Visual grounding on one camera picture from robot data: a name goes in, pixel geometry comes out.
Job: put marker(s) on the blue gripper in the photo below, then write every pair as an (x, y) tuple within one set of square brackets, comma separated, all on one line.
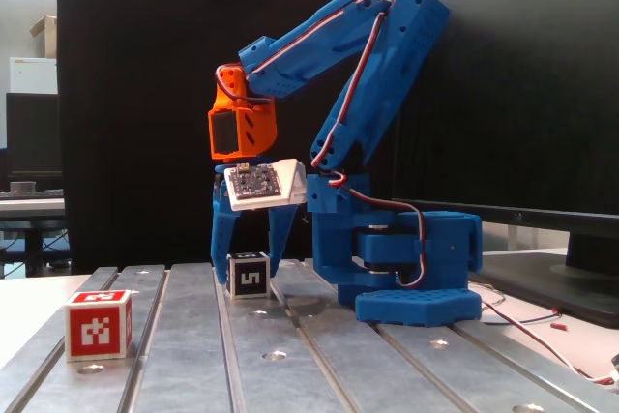
[(223, 220)]

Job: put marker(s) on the black cube with white marker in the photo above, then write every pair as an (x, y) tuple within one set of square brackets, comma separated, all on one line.
[(247, 280)]

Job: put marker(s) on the red cube with white marker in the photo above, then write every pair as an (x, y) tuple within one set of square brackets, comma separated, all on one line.
[(94, 331)]

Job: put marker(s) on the black office chair backrest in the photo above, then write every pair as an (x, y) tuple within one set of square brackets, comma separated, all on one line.
[(145, 94)]

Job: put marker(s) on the dark keyboard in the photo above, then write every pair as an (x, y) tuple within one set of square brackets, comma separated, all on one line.
[(43, 194)]

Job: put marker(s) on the white background desk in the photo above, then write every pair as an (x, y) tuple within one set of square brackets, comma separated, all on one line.
[(29, 207)]

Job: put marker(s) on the grey round container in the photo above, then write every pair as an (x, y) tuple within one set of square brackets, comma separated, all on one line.
[(22, 187)]

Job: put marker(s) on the small black background monitor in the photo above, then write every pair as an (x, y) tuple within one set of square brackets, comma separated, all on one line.
[(31, 132)]

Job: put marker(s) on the white cabinet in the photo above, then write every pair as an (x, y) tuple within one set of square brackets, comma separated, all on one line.
[(31, 75)]

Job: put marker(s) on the open cardboard box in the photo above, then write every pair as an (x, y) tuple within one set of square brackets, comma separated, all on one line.
[(47, 38)]

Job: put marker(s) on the small red connector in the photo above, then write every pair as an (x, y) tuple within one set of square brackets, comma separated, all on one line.
[(558, 325)]

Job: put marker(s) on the large black monitor with stand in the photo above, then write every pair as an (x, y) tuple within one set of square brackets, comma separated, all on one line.
[(532, 69)]

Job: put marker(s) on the white mount with circuit board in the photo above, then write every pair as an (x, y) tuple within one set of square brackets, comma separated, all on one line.
[(256, 185)]

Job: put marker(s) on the slotted aluminium base plate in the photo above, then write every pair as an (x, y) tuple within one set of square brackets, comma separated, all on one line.
[(338, 374)]

